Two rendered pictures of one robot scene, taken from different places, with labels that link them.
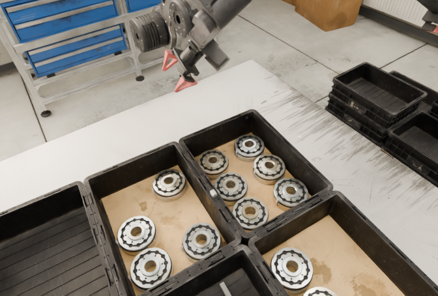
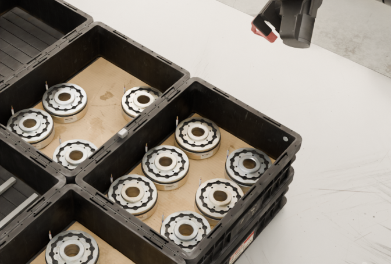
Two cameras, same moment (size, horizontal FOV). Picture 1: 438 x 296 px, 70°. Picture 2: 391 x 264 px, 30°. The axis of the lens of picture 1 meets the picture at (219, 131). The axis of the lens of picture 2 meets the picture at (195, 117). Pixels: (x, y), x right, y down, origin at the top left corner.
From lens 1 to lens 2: 1.05 m
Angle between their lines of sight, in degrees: 43
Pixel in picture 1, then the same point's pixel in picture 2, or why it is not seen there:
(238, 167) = (210, 169)
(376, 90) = not seen: outside the picture
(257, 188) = (182, 199)
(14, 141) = not seen: outside the picture
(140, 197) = (117, 88)
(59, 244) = (36, 50)
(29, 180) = not seen: outside the picture
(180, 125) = (291, 100)
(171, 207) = (116, 121)
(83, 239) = not seen: hidden behind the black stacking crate
